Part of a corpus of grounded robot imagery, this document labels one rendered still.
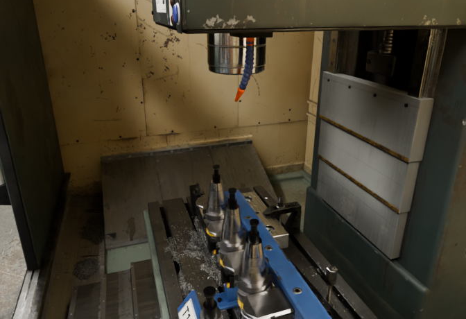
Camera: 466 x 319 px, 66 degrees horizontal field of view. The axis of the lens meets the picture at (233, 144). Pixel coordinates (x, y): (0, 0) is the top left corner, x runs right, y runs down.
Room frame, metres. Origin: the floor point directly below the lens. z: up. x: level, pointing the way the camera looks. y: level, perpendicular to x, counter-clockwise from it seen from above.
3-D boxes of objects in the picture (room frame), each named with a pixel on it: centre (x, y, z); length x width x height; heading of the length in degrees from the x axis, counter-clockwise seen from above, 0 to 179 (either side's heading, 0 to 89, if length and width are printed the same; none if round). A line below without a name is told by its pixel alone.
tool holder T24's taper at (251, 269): (0.48, -0.03, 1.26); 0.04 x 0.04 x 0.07
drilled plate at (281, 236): (1.03, -0.02, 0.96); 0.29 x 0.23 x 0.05; 18
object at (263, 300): (0.43, -0.05, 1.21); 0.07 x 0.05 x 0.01; 108
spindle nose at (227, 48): (1.00, -0.01, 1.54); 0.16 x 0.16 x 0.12
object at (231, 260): (0.53, -0.02, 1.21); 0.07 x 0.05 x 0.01; 108
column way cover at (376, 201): (1.14, -0.43, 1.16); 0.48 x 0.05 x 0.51; 18
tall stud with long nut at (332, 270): (0.74, -0.25, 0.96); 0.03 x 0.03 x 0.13
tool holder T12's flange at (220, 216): (0.69, 0.04, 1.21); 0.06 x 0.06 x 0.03
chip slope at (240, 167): (1.63, 0.20, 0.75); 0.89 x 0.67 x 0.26; 108
